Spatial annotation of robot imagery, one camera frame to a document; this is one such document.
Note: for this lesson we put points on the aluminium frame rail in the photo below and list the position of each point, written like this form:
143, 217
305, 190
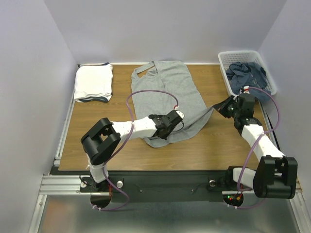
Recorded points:
63, 208

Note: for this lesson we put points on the white plastic basket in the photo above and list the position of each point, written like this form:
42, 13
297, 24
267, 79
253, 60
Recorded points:
245, 56

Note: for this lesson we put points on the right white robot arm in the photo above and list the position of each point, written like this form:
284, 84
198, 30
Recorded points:
275, 176

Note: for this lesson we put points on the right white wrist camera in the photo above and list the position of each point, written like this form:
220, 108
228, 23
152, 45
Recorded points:
244, 90

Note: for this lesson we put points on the grey tank top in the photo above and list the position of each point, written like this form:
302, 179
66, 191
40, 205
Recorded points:
160, 85

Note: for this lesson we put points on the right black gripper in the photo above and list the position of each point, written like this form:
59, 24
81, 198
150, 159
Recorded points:
227, 108

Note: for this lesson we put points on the blue tank top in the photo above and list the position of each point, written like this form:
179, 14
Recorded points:
243, 74

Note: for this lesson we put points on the folded white tank top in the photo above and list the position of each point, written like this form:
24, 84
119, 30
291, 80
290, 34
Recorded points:
93, 82

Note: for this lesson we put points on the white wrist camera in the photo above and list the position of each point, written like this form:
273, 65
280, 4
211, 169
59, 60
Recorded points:
180, 113
244, 90

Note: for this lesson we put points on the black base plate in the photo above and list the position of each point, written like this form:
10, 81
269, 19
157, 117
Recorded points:
171, 186

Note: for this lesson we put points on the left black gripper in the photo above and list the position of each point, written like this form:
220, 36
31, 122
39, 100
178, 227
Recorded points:
165, 137

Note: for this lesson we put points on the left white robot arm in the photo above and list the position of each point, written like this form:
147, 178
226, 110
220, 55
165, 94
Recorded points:
101, 141

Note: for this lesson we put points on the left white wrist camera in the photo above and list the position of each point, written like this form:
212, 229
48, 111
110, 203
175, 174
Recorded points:
180, 113

